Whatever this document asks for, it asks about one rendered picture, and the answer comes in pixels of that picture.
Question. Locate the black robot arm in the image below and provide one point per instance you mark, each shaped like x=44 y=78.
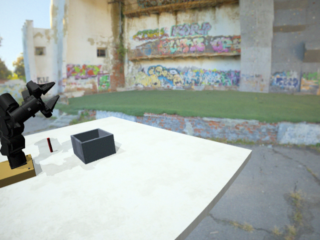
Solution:
x=12 y=118

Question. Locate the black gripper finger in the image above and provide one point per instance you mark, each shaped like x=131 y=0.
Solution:
x=51 y=103
x=45 y=87

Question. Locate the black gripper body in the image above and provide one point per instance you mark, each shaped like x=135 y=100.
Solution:
x=35 y=104

